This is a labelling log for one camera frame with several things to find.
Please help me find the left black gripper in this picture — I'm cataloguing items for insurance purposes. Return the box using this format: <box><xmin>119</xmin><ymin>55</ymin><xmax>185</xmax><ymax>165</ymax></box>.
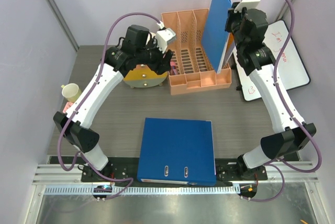
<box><xmin>136</xmin><ymin>37</ymin><xmax>172</xmax><ymax>75</ymax></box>

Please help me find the white arched drawer cabinet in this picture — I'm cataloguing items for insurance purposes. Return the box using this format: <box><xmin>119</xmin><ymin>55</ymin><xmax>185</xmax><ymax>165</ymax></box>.
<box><xmin>124</xmin><ymin>64</ymin><xmax>168</xmax><ymax>88</ymax></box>

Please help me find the light blue thin folder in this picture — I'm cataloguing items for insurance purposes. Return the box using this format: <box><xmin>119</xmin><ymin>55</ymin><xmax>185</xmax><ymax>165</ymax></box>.
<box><xmin>202</xmin><ymin>0</ymin><xmax>232</xmax><ymax>74</ymax></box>

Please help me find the orange desk file organizer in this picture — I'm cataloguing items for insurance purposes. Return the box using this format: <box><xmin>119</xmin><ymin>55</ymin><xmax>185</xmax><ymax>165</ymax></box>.
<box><xmin>161</xmin><ymin>8</ymin><xmax>231</xmax><ymax>95</ymax></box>

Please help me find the blue ring binder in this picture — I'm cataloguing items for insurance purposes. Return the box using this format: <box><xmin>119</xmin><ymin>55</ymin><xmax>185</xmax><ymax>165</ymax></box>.
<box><xmin>137</xmin><ymin>117</ymin><xmax>217</xmax><ymax>186</ymax></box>

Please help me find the orange folder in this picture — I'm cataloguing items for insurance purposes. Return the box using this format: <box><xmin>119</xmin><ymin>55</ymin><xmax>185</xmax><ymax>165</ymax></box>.
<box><xmin>222</xmin><ymin>33</ymin><xmax>235</xmax><ymax>69</ymax></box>

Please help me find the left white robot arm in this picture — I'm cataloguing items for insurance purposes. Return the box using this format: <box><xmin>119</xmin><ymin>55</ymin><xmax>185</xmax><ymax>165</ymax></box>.
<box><xmin>53</xmin><ymin>46</ymin><xmax>173</xmax><ymax>182</ymax></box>

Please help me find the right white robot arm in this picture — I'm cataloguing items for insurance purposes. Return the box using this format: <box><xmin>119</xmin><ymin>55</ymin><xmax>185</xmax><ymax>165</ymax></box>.
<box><xmin>225</xmin><ymin>3</ymin><xmax>316</xmax><ymax>180</ymax></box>

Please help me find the pink sticky note pad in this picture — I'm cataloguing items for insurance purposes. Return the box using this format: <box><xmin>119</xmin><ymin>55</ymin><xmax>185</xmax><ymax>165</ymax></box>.
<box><xmin>62</xmin><ymin>102</ymin><xmax>73</xmax><ymax>113</ymax></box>

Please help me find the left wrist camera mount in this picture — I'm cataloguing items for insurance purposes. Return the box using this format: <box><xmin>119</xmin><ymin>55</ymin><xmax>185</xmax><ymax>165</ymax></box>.
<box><xmin>155</xmin><ymin>22</ymin><xmax>176</xmax><ymax>53</ymax></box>

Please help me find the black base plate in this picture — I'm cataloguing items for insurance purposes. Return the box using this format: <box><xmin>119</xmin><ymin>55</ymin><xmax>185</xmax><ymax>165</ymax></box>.
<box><xmin>80</xmin><ymin>162</ymin><xmax>268</xmax><ymax>183</ymax></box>

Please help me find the perforated cable tray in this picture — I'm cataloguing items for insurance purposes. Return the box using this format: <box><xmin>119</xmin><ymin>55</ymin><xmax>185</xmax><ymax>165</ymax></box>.
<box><xmin>44</xmin><ymin>184</ymin><xmax>240</xmax><ymax>196</ymax></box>

